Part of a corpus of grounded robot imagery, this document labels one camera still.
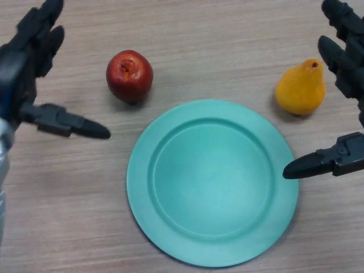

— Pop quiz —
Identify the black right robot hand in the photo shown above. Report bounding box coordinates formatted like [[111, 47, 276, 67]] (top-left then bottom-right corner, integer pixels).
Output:
[[283, 0, 364, 180]]

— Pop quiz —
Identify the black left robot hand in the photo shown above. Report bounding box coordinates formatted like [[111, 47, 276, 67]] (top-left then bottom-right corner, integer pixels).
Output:
[[0, 0, 111, 140]]

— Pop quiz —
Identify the red apple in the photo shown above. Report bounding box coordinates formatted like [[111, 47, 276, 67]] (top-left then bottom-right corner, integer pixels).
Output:
[[106, 49, 155, 104]]

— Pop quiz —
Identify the green round plate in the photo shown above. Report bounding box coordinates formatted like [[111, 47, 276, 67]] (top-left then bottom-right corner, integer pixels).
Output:
[[126, 98, 299, 268]]

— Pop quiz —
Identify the yellow pear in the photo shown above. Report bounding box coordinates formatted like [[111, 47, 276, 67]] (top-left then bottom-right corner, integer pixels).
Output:
[[275, 58, 326, 116]]

